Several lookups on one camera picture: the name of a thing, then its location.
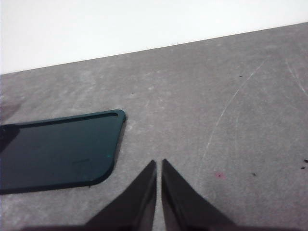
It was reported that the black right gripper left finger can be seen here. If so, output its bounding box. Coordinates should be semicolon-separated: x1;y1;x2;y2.
21;160;157;231

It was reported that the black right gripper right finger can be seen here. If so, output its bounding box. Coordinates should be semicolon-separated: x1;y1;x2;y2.
161;158;241;231

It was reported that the dark green rectangular tray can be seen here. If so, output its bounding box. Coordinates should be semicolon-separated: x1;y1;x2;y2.
0;109;128;195

